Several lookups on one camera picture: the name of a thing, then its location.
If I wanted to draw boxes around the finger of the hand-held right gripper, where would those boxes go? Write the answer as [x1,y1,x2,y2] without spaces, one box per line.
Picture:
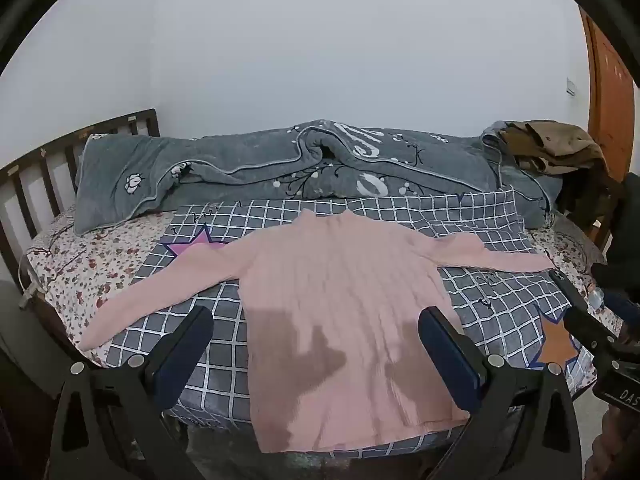
[548,270,590,312]
[564,307,625,353]

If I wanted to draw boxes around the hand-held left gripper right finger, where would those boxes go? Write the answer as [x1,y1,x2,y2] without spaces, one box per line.
[417,307,583,480]

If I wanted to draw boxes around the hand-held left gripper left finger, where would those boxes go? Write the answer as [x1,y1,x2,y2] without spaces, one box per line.
[47,305,216,480]

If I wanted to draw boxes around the pink knit sweater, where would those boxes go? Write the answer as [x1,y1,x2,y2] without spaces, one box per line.
[80,209,556,453]

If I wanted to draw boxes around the person's right forearm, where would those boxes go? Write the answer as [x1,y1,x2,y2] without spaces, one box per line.
[597,407,640,480]

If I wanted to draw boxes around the brown clothes pile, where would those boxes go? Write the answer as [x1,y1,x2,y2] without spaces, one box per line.
[497,120,608,177]

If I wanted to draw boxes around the dark cloth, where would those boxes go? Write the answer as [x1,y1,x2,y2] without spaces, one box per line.
[592,172,640,321]

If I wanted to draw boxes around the dark wooden chair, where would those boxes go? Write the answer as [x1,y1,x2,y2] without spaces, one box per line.
[557,157,626,253]

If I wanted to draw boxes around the grey checked blanket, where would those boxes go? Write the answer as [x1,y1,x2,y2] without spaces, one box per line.
[107,187,583,433]

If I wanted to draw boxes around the floral bed sheet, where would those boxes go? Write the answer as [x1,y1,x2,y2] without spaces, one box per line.
[25,200,626,396]

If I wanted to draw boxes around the orange wooden door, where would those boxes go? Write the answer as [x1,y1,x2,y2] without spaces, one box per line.
[579,5,640,181]

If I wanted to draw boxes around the grey printed quilt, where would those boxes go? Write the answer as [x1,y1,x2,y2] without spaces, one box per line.
[74,119,563,236]

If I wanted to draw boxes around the dark wooden headboard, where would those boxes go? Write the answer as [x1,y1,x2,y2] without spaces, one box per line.
[0,108,161,291]

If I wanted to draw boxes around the white cable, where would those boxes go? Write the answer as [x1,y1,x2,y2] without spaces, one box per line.
[17,255,42,311]

